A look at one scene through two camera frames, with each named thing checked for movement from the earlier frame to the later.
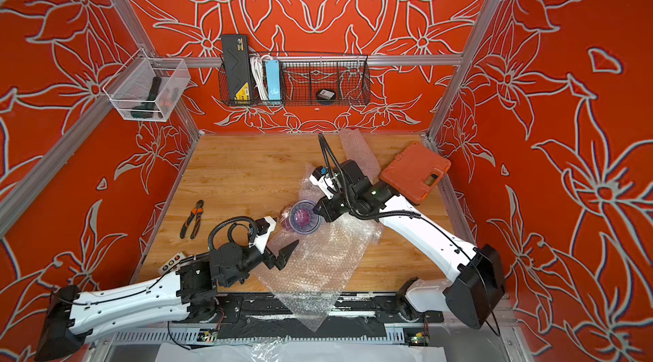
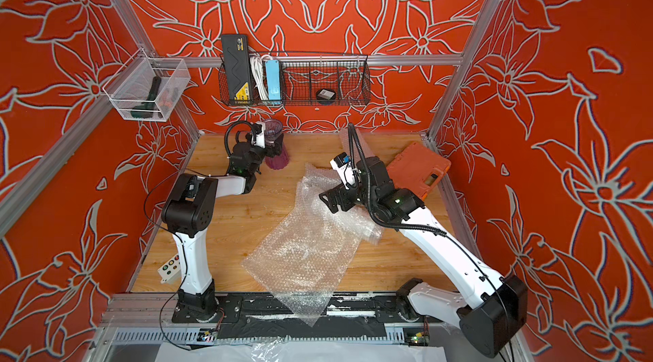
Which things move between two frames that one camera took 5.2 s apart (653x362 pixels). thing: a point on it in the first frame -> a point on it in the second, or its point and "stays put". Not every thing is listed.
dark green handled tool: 146,109 stays put
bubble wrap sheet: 321,264 stays put
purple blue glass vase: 300,217 -> 273,127
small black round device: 326,96 stays put
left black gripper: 284,255 -> 275,150
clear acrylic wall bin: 148,88 stays put
